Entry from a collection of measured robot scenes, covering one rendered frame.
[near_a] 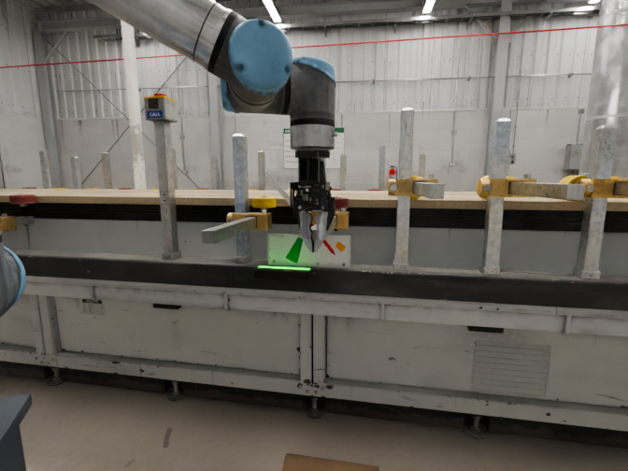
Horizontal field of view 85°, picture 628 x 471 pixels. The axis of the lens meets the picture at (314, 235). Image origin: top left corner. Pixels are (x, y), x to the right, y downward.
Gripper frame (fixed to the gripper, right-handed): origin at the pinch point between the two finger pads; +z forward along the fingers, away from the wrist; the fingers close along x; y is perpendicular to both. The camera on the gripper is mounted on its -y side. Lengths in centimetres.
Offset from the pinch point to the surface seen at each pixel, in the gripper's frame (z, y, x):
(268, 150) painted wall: -82, -728, -241
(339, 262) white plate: 10.4, -29.0, 2.7
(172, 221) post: -1, -30, -53
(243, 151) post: -22.7, -29.5, -27.3
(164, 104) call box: -37, -28, -52
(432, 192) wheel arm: -11.7, -0.1, 24.1
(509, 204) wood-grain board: -7, -46, 55
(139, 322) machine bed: 48, -55, -88
